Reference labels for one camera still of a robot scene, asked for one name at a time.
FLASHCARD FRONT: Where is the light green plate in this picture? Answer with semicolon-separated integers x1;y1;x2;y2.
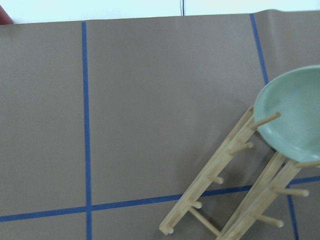
253;65;320;163

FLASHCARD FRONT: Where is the brown paper table mat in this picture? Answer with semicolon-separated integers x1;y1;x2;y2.
0;10;320;240

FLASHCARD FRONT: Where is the wooden dish rack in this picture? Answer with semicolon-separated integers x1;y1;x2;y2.
159;108;320;240

